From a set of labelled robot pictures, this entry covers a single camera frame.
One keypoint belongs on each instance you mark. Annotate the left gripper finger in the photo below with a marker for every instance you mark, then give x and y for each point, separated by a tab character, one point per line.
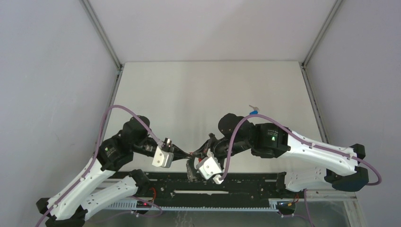
180	148
179	156

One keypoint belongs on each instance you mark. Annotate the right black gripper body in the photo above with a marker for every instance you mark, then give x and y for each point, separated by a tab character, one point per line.
220	148

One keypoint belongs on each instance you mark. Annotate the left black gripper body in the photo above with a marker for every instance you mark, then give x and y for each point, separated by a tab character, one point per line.
145	146

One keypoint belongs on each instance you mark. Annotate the red grey keyring holder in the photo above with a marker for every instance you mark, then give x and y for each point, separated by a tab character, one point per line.
191	170

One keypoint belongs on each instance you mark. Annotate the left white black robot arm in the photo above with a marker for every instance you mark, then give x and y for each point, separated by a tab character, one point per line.
78	202

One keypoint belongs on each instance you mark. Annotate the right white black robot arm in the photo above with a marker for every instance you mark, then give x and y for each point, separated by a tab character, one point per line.
336	167

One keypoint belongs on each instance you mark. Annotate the blue tag key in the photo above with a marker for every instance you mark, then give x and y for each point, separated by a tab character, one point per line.
255	110

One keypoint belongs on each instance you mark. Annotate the left circuit board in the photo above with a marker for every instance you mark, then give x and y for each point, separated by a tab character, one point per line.
144	204

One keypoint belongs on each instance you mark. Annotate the circuit board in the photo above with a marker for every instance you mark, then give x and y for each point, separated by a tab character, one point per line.
286	205
144	204

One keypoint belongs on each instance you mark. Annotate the right circuit board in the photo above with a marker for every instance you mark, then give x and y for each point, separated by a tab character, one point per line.
286	205

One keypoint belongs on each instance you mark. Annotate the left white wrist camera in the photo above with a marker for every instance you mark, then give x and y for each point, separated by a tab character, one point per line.
162	158

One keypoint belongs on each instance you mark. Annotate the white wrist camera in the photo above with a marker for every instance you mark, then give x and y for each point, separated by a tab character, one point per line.
162	158
210	168

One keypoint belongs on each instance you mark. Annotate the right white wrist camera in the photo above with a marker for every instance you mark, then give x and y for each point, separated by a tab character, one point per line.
210	168

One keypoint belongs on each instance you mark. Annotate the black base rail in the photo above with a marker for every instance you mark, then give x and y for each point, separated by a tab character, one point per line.
239	190

